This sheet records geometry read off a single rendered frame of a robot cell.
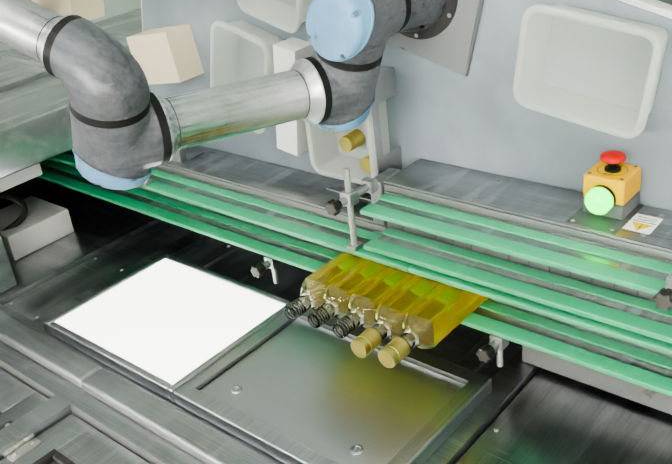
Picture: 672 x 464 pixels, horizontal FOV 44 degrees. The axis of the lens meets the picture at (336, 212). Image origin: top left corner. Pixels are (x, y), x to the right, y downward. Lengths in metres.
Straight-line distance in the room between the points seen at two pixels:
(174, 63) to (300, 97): 0.65
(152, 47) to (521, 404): 1.17
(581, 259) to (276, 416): 0.58
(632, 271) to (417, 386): 0.43
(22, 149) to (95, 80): 0.87
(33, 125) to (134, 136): 0.83
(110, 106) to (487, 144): 0.70
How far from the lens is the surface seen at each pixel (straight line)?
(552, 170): 1.52
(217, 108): 1.34
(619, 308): 1.37
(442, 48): 1.54
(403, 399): 1.48
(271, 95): 1.38
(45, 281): 2.15
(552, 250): 1.37
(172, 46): 2.00
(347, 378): 1.54
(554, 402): 1.52
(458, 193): 1.51
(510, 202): 1.47
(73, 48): 1.23
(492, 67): 1.51
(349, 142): 1.69
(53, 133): 2.10
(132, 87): 1.23
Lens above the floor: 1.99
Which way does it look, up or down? 41 degrees down
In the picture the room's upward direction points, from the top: 122 degrees counter-clockwise
